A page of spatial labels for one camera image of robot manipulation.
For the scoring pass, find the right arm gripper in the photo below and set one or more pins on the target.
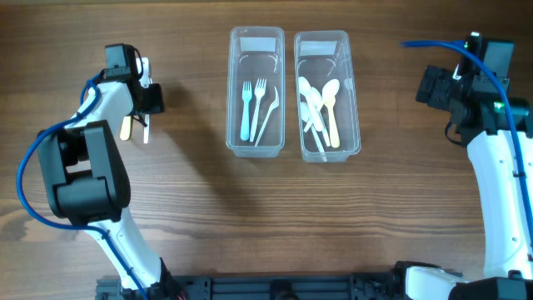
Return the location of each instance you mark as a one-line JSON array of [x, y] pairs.
[[433, 85]]

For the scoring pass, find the light blue plastic fork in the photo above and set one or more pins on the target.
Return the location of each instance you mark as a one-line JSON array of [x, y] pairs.
[[246, 98]]

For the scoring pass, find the yellow plastic spoon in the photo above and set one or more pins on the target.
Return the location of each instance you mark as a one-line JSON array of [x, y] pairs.
[[329, 102]]

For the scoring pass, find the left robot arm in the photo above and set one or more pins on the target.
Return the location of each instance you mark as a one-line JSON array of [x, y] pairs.
[[86, 181]]

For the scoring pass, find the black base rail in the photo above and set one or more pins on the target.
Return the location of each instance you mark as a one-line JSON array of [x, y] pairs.
[[373, 285]]

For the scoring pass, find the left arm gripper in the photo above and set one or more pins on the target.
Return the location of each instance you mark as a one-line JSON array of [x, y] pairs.
[[156, 101]]

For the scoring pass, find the yellow plastic fork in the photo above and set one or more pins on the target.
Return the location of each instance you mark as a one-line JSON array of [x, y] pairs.
[[126, 128]]

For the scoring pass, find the clear plastic container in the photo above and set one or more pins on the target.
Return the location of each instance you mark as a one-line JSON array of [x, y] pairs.
[[256, 52], [321, 56]]

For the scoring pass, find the white plastic fork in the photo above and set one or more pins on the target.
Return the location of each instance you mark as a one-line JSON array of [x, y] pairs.
[[275, 104], [259, 92], [146, 130]]

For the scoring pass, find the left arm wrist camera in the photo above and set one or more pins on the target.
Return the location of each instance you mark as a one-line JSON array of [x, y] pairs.
[[145, 66]]

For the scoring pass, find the right clear plastic container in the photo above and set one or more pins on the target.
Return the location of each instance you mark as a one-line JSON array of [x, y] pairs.
[[321, 56]]

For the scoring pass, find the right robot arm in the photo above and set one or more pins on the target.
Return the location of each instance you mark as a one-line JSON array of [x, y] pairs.
[[496, 131]]

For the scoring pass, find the left clear plastic container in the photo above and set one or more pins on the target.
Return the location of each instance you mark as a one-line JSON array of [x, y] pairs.
[[256, 52]]

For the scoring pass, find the white plastic spoon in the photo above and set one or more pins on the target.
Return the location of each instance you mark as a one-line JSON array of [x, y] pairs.
[[330, 89], [318, 103], [304, 87], [306, 117]]

